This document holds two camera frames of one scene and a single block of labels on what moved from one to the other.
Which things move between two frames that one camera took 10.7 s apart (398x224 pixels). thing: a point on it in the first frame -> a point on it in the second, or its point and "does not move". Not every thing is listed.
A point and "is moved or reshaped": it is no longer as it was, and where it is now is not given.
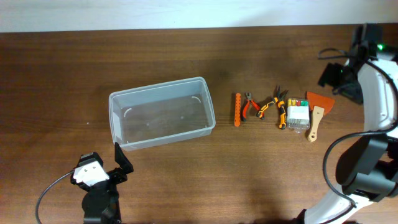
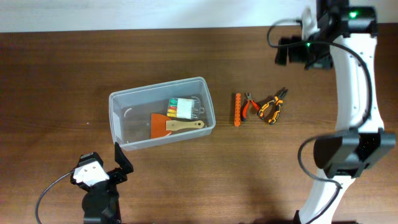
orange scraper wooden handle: (317, 112) -> (161, 126)
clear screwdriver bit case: (298, 112) -> (185, 107)
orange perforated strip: (237, 110) does not move
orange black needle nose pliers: (278, 96) is moved or reshaped
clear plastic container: (161, 114) does not move
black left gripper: (124, 164) does not move
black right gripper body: (341, 79) -> (312, 55)
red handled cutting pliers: (249, 96) does not move
